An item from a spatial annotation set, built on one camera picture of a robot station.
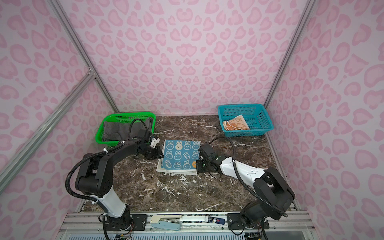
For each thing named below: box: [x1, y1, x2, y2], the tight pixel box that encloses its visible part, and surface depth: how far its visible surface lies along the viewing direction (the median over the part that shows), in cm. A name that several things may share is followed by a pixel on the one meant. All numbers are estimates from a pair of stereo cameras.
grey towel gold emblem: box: [102, 117, 154, 142], surface depth 102 cm
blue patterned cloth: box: [156, 139, 201, 176], surface depth 97 cm
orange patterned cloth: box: [222, 114, 250, 131], surface depth 112 cm
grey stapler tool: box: [150, 214, 183, 231], surface depth 73 cm
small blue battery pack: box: [205, 216, 226, 225], surface depth 74 cm
